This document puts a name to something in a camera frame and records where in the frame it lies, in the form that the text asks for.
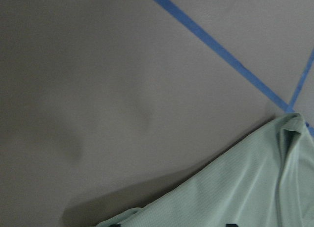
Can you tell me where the olive green long-sleeve shirt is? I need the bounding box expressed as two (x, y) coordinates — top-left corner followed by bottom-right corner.
(100, 113), (314, 227)

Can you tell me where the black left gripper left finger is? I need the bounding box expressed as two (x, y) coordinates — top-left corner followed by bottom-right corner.
(109, 224), (122, 227)

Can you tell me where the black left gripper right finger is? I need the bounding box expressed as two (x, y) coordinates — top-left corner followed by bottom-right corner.
(225, 223), (239, 227)

